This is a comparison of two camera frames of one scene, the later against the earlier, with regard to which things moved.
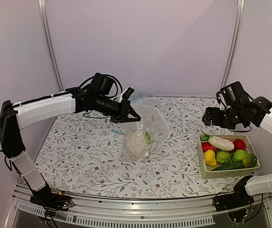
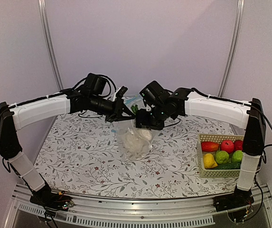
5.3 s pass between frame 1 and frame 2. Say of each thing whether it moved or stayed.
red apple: stayed
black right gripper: moved
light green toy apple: stayed
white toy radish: moved
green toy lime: stayed
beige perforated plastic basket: stayed
